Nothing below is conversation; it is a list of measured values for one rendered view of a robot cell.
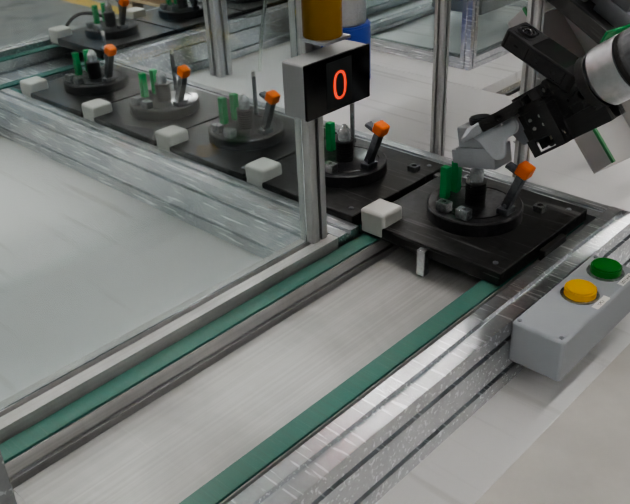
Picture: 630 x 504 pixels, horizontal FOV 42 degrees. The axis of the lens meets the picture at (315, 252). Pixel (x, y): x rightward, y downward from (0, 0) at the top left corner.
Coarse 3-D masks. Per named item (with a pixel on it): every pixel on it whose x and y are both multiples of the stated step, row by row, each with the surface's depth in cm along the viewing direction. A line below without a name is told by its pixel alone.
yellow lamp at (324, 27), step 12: (312, 0) 98; (324, 0) 97; (336, 0) 98; (312, 12) 98; (324, 12) 98; (336, 12) 99; (312, 24) 99; (324, 24) 99; (336, 24) 99; (312, 36) 100; (324, 36) 99; (336, 36) 100
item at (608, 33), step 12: (552, 0) 122; (564, 0) 121; (576, 0) 125; (588, 0) 125; (564, 12) 121; (576, 12) 120; (588, 12) 123; (576, 24) 120; (588, 24) 119; (600, 24) 122; (600, 36) 118; (612, 36) 118
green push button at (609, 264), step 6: (600, 258) 108; (606, 258) 108; (594, 264) 107; (600, 264) 107; (606, 264) 107; (612, 264) 107; (618, 264) 107; (594, 270) 106; (600, 270) 106; (606, 270) 106; (612, 270) 106; (618, 270) 106; (600, 276) 106; (606, 276) 106; (612, 276) 105; (618, 276) 106
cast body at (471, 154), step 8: (472, 120) 113; (480, 120) 112; (464, 128) 113; (464, 144) 114; (472, 144) 113; (480, 144) 112; (456, 152) 116; (464, 152) 115; (472, 152) 114; (480, 152) 113; (456, 160) 119; (464, 160) 115; (472, 160) 114; (480, 160) 114; (488, 160) 113; (496, 160) 112; (504, 160) 114; (480, 168) 114; (488, 168) 113; (496, 168) 112
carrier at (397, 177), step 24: (336, 144) 133; (360, 144) 140; (336, 168) 130; (360, 168) 132; (384, 168) 133; (432, 168) 135; (336, 192) 129; (360, 192) 129; (384, 192) 128; (408, 192) 131; (336, 216) 124; (360, 216) 123
